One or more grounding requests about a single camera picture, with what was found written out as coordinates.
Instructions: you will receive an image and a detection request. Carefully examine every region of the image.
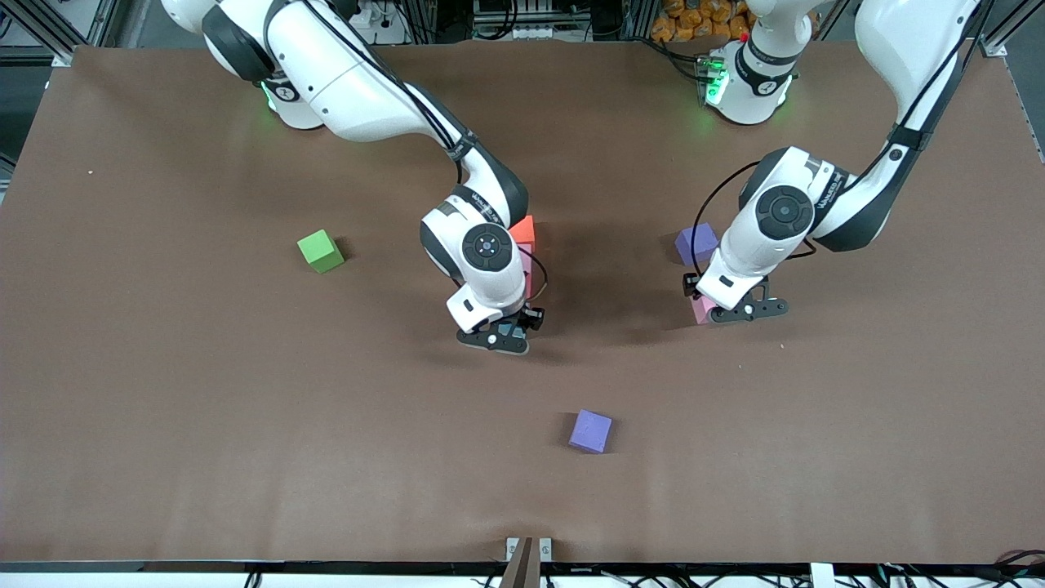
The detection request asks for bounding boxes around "purple foam block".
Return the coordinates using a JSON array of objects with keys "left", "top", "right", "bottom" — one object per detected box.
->
[
  {"left": 568, "top": 409, "right": 613, "bottom": 455},
  {"left": 674, "top": 222, "right": 721, "bottom": 267}
]

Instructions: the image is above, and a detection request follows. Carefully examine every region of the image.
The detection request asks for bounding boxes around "green foam block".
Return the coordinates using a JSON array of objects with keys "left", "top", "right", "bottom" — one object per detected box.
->
[{"left": 296, "top": 229, "right": 345, "bottom": 274}]

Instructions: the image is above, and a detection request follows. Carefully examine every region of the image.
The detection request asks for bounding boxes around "pile of orange items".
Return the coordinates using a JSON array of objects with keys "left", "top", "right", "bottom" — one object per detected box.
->
[{"left": 653, "top": 0, "right": 748, "bottom": 42}]

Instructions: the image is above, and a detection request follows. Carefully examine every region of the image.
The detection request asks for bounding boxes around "brown table cover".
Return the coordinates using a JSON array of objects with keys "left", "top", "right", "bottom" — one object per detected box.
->
[{"left": 0, "top": 37, "right": 1045, "bottom": 566}]

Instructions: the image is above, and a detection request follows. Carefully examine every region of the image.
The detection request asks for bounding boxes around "white power strip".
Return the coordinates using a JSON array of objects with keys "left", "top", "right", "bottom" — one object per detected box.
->
[{"left": 353, "top": 0, "right": 409, "bottom": 47}]

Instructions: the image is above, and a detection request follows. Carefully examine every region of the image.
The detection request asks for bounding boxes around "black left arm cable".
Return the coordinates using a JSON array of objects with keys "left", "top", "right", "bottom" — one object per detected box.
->
[{"left": 690, "top": 0, "right": 993, "bottom": 277}]

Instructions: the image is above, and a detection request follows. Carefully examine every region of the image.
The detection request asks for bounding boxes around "metal bracket with brown post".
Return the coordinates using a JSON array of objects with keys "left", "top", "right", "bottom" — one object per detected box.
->
[{"left": 500, "top": 536, "right": 554, "bottom": 588}]

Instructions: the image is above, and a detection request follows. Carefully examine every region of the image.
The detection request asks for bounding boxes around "white equipment rack with cables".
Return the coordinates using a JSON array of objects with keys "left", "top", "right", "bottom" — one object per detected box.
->
[{"left": 472, "top": 0, "right": 572, "bottom": 42}]

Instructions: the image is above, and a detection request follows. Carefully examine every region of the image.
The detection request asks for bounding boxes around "aluminium frame rail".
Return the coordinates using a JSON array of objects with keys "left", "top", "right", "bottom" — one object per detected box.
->
[
  {"left": 0, "top": 0, "right": 107, "bottom": 66},
  {"left": 980, "top": 0, "right": 1045, "bottom": 60}
]

